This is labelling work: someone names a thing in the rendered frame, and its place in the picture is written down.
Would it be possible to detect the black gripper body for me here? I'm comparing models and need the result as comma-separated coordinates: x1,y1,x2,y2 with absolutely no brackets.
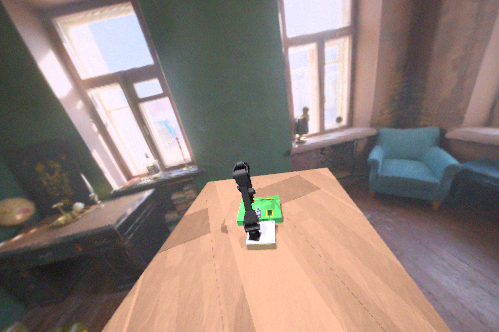
247,179,256,195

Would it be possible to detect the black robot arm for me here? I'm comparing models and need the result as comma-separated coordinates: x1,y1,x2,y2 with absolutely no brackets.
233,161,262,242

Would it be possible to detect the green flat block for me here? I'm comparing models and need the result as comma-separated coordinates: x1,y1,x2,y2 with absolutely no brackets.
237,196,282,226

